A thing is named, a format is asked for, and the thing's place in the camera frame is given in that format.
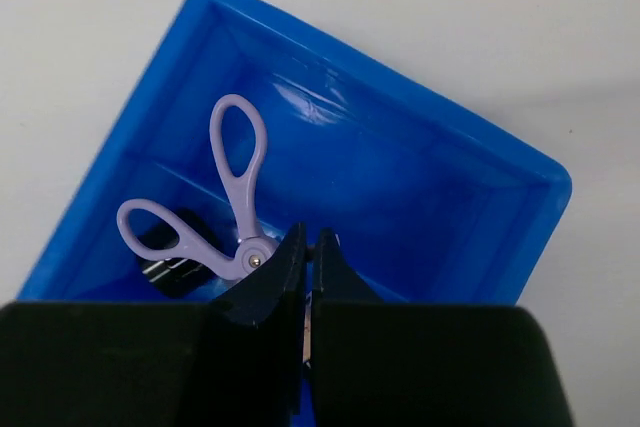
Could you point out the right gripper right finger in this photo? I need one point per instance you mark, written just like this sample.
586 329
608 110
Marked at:
348 350

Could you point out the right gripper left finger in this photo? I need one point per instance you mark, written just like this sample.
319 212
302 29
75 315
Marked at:
257 336

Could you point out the false eyelash packet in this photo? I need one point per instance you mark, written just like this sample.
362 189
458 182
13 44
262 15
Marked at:
307 340

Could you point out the small black round jar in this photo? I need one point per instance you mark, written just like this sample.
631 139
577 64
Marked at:
176 277

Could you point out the blue divided plastic bin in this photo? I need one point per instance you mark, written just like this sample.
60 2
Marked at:
430 202

